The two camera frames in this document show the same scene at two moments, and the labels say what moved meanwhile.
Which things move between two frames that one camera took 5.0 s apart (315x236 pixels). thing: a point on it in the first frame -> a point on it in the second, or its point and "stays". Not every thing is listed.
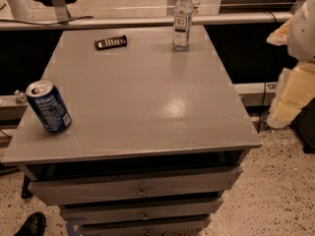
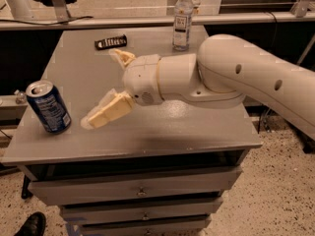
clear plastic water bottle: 183,20 stays
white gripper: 303,36 -> 143,79
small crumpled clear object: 21,96 stays
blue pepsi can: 49,104 stays
